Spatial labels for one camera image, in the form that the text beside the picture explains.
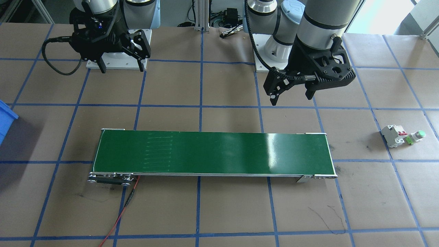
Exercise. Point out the black power adapter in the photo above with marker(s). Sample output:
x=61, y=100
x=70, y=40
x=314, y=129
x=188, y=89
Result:
x=231, y=15

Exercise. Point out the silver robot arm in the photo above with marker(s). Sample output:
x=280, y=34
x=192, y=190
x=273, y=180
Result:
x=319, y=17
x=140, y=13

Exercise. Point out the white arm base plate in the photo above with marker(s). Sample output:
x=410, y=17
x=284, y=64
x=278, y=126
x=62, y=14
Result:
x=116, y=61
x=260, y=67

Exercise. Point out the green belt conveyor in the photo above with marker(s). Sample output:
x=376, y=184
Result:
x=212, y=152

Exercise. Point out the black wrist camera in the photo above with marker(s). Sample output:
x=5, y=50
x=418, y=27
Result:
x=92, y=24

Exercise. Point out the blue plastic bin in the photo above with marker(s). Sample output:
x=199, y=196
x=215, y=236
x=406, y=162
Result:
x=5, y=120

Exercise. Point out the aluminium profile post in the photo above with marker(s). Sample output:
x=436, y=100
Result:
x=201, y=17

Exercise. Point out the white circuit breaker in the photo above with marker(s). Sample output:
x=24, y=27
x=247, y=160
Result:
x=392, y=135

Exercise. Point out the green push button switch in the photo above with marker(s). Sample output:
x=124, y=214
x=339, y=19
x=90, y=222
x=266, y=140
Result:
x=419, y=134

